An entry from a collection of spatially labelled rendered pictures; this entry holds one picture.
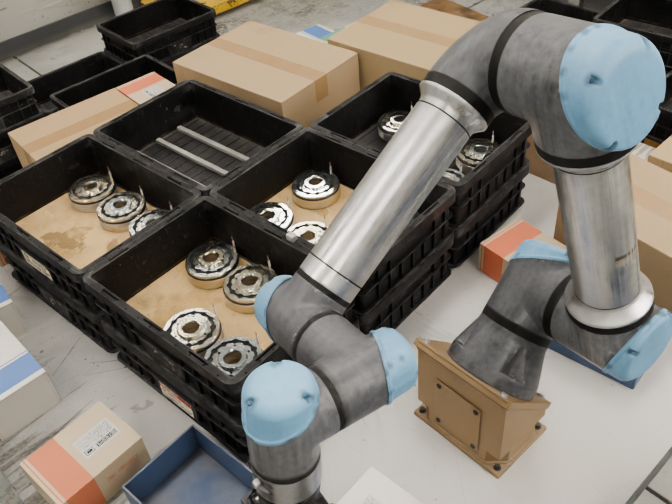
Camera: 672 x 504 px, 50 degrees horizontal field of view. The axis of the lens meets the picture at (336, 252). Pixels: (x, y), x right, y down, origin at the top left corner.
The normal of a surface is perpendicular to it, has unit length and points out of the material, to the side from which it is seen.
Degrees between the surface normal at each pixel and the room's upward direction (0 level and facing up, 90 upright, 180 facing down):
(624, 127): 75
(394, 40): 0
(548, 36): 29
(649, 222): 0
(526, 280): 46
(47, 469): 0
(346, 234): 38
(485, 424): 90
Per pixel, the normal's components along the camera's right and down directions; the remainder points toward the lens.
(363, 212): -0.30, -0.20
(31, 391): 0.70, 0.44
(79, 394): -0.07, -0.74
